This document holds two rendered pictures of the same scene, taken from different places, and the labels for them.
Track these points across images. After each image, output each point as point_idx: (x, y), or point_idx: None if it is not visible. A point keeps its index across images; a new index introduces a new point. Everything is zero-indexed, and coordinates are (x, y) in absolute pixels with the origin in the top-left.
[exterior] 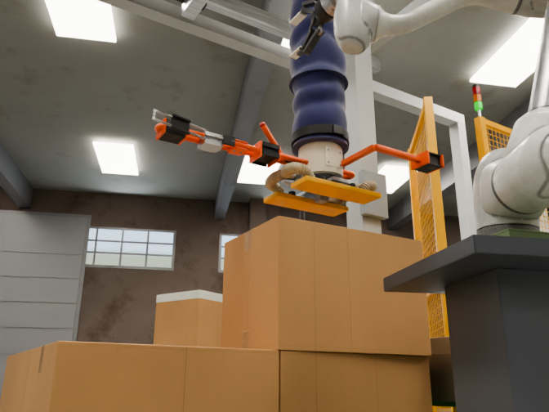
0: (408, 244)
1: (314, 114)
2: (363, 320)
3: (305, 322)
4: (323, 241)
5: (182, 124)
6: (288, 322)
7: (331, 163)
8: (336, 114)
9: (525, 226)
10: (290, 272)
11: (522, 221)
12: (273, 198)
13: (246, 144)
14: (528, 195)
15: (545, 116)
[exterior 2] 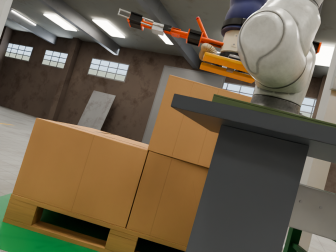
0: None
1: (233, 11)
2: (212, 148)
3: (169, 139)
4: (197, 94)
5: (137, 17)
6: (158, 137)
7: (236, 45)
8: (248, 11)
9: (274, 99)
10: (167, 109)
11: (273, 94)
12: (200, 66)
13: (179, 30)
14: (247, 70)
15: (271, 1)
